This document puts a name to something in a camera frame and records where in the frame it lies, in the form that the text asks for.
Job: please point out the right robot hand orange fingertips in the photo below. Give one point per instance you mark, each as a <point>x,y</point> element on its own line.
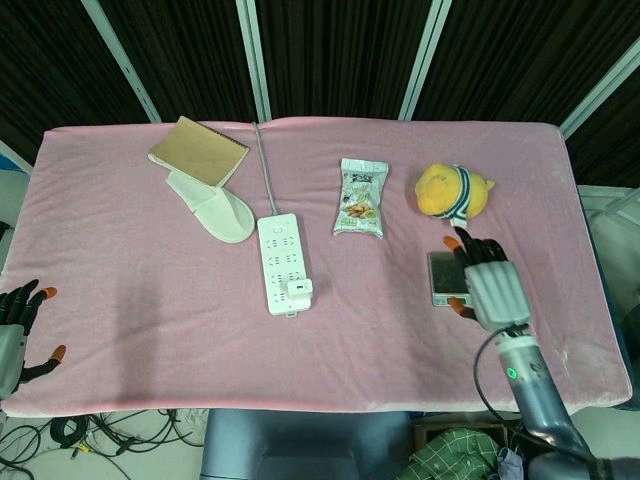
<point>495,290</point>

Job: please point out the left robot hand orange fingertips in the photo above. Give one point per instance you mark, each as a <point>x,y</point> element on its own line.
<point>10,350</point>

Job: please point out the white plug adapter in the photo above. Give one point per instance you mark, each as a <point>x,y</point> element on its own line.
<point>299,296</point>

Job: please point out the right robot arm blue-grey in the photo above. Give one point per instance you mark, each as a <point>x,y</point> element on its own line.
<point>530,385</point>

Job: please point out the white power strip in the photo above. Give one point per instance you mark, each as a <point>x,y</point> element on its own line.
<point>280,250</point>

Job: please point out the silver digital scale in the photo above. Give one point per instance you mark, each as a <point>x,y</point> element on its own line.
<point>445,275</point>

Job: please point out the yellow plush toy striped scarf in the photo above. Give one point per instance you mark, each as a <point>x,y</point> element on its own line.
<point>440,190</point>

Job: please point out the pink table cloth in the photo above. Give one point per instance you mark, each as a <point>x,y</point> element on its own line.
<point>150,300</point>

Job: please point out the snack bag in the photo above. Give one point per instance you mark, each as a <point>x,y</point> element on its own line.
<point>360,200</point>

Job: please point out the green checked cloth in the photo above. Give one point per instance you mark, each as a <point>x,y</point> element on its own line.
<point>450,455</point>

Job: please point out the white disposable slipper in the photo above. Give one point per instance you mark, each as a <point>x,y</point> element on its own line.
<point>220,215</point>

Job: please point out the brown spiral notebook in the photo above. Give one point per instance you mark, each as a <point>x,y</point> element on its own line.
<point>200,150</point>

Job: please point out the white frame post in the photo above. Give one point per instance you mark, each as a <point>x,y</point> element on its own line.
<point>425,60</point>
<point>595,105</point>
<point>125,60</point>
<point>255,60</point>

